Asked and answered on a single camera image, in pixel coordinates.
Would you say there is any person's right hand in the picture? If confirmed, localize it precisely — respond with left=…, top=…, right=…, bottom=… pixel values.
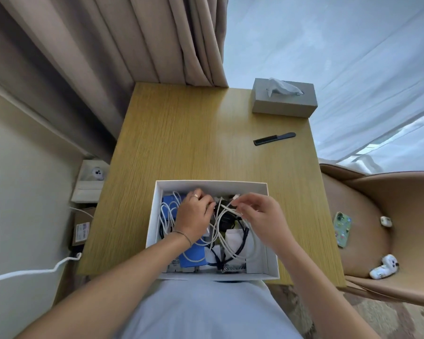
left=230, top=192, right=293, bottom=251

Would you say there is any person's left hand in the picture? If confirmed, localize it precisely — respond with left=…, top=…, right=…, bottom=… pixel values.
left=172, top=189, right=217, bottom=247

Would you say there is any long white cable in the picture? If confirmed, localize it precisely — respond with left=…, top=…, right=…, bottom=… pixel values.
left=211, top=197, right=264, bottom=262

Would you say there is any person's left forearm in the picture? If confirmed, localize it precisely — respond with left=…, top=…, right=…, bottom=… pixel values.
left=16, top=240, right=193, bottom=339

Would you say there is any person's right forearm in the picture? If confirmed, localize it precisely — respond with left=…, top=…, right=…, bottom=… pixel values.
left=269, top=240, right=381, bottom=339

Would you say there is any black charger plug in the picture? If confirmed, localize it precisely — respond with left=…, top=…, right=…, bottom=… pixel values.
left=213, top=204, right=243, bottom=232

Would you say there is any blue plastic packet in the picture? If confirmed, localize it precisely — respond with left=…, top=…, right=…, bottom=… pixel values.
left=178, top=241, right=208, bottom=268
left=161, top=195, right=179, bottom=223

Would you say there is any white cardboard box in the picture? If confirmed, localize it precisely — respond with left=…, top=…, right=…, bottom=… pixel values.
left=145, top=179, right=281, bottom=281

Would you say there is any black comb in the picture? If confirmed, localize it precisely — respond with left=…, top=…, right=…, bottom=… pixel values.
left=253, top=132, right=297, bottom=146

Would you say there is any phone with green case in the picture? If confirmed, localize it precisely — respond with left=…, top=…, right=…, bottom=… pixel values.
left=333, top=211, right=352, bottom=248

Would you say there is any person's white shirt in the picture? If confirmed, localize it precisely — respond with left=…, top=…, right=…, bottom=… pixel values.
left=116, top=278, right=305, bottom=339

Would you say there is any grey tissue box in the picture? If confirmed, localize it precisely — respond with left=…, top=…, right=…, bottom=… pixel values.
left=252, top=78, right=318, bottom=119

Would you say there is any white tissue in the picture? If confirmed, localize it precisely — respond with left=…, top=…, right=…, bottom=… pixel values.
left=266, top=77, right=305, bottom=98

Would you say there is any tan leather armchair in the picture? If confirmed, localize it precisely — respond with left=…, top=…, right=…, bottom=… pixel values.
left=319, top=163, right=424, bottom=310

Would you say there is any brown labelled cardboard box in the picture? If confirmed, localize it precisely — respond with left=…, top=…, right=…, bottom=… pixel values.
left=72, top=207, right=97, bottom=247

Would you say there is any white game controller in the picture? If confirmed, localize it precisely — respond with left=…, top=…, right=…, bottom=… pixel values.
left=369, top=254, right=400, bottom=281

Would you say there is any white sheer curtain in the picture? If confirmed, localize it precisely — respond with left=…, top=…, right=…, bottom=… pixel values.
left=222, top=0, right=424, bottom=174

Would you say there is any patterned rug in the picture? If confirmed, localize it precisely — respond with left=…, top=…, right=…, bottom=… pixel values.
left=268, top=283, right=424, bottom=339

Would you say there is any beige curtain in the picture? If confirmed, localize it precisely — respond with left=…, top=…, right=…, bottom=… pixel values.
left=0, top=0, right=230, bottom=163

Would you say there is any dark blue cable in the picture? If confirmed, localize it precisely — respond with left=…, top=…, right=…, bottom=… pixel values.
left=208, top=224, right=251, bottom=273

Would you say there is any thin silver bracelet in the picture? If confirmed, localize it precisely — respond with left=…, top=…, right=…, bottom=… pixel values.
left=172, top=230, right=193, bottom=248

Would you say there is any coiled white cable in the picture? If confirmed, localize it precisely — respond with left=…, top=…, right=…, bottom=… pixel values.
left=158, top=191, right=183, bottom=241

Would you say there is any white wall socket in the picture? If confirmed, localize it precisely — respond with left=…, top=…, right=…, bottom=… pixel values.
left=70, top=159, right=110, bottom=204

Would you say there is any thick white power cord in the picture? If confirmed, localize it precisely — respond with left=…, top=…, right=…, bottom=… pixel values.
left=0, top=252, right=83, bottom=284

